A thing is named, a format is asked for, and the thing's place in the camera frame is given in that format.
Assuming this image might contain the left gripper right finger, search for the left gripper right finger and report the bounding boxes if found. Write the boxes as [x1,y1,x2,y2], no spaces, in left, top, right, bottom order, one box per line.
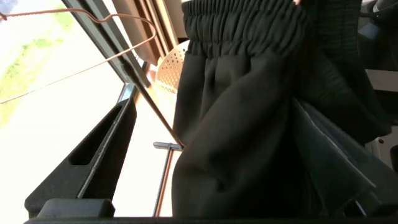
[292,99,398,217]

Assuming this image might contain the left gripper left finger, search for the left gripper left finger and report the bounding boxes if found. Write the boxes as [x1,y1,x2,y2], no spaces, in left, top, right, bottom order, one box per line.
[24,98,138,218]

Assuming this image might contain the black shorts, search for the black shorts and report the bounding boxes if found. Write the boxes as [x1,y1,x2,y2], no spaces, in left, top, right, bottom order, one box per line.
[171,0,392,218]

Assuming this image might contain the black clothes rack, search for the black clothes rack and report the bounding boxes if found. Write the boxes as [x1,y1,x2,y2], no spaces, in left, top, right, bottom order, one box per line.
[122,60,185,218]

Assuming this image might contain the white laundry basket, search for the white laundry basket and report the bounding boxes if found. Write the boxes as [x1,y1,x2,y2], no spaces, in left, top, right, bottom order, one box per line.
[155,39,190,95]

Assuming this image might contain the window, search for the window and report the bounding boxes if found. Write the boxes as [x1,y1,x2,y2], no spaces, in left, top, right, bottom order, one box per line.
[0,0,153,103]

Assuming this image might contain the brown curtain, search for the brown curtain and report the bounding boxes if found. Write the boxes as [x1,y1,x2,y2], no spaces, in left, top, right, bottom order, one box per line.
[111,0,187,67]

